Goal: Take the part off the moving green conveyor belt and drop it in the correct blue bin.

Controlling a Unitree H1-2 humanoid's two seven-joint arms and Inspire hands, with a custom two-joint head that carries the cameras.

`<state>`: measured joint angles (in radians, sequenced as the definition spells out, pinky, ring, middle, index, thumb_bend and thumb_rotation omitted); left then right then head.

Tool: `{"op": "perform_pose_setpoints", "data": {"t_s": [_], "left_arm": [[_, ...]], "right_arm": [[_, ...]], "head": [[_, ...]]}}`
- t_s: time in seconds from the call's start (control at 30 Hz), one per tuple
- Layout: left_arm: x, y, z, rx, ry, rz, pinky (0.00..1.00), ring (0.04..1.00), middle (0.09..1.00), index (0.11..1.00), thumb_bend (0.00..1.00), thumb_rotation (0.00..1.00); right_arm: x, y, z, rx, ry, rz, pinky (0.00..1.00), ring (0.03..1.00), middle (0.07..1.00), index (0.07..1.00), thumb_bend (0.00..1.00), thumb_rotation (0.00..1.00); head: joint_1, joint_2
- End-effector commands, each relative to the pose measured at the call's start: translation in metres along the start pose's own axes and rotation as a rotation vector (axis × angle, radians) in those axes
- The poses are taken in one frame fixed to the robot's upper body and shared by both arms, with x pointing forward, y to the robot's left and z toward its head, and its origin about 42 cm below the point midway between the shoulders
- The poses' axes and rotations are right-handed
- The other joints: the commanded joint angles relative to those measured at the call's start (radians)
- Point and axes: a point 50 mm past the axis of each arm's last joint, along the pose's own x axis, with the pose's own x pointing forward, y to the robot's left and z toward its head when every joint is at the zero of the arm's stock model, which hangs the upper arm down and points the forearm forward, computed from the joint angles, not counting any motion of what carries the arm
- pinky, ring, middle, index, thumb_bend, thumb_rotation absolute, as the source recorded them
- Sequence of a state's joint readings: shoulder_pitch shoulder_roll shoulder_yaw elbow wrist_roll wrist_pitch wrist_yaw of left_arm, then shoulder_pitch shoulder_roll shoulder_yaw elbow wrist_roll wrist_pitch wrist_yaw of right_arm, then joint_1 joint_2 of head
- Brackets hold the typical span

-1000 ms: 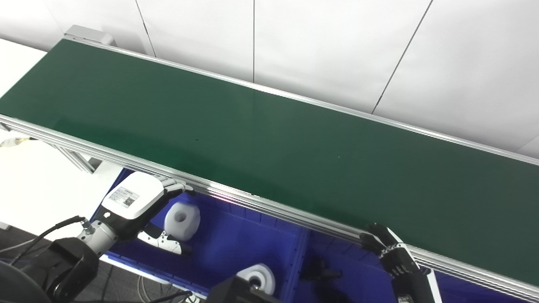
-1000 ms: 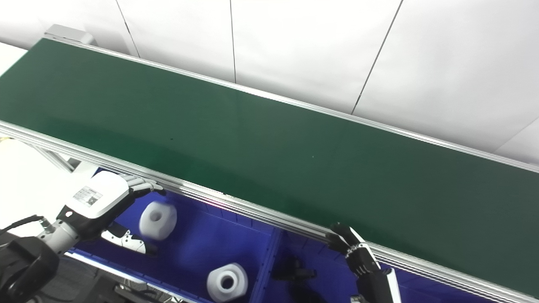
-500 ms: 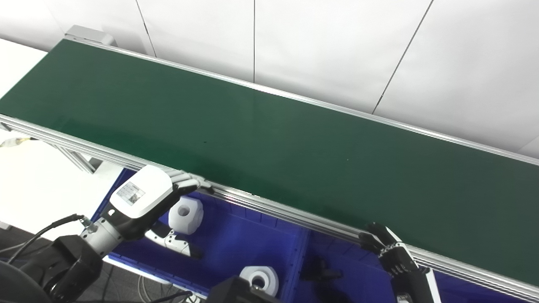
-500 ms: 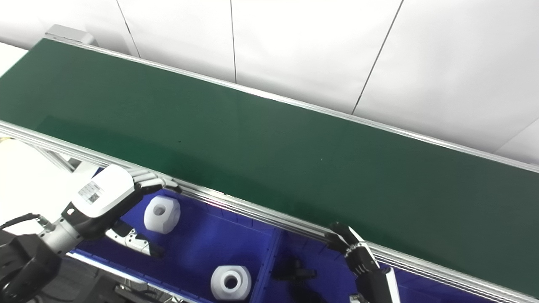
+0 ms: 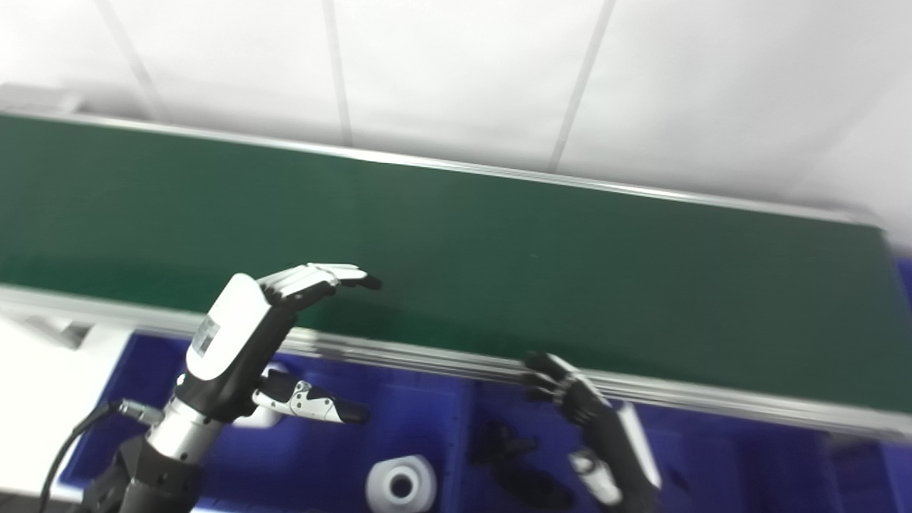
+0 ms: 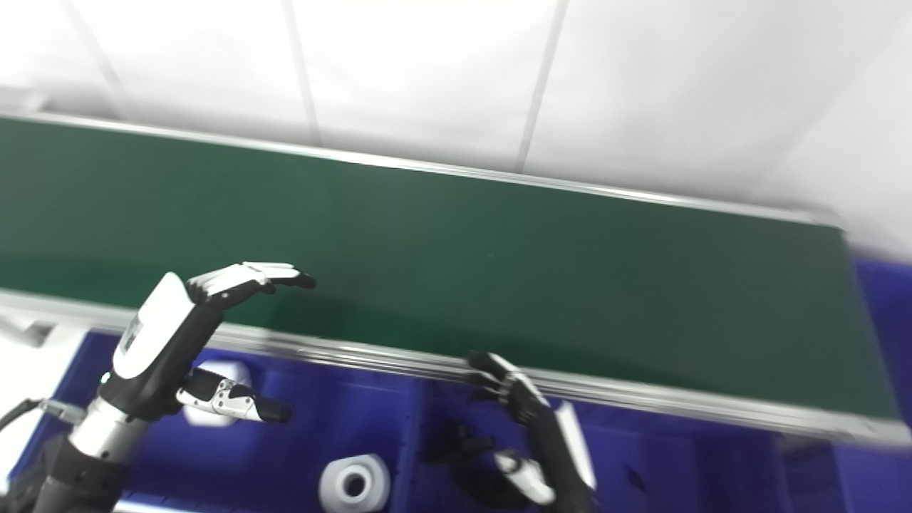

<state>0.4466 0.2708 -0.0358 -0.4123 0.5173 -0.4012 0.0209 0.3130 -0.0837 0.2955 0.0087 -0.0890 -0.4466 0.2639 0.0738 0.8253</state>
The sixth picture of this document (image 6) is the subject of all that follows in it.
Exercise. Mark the blue plastic bin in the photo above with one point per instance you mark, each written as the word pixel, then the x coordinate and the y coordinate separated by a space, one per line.
pixel 677 456
pixel 883 313
pixel 328 413

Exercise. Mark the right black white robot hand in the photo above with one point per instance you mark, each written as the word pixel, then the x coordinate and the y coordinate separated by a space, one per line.
pixel 552 442

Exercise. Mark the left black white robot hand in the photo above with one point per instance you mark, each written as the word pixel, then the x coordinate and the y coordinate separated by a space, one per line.
pixel 153 335

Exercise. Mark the white cylindrical plastic part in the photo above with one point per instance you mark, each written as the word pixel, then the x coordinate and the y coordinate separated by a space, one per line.
pixel 232 372
pixel 331 493

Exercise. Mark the green conveyor belt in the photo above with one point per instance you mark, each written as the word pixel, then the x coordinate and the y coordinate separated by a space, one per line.
pixel 463 271
pixel 342 355

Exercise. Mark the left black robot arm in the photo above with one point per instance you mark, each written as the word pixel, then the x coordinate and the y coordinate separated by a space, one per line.
pixel 78 470

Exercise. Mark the aluminium conveyor leg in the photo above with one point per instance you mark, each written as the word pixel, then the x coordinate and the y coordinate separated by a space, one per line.
pixel 25 329

